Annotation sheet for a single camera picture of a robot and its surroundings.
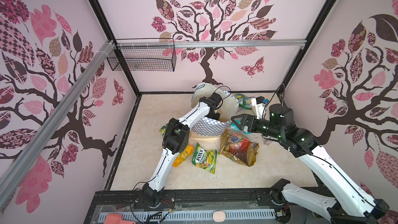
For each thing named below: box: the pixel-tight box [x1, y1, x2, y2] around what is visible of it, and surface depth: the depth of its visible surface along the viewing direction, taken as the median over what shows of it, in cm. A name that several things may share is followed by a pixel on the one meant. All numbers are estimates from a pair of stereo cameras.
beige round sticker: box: [212, 210, 226, 223], surface depth 70 cm
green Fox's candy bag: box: [191, 142, 218, 175], surface depth 85 cm
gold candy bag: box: [218, 128, 260, 167], surface depth 87 cm
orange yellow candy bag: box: [172, 142, 195, 168], surface depth 85 cm
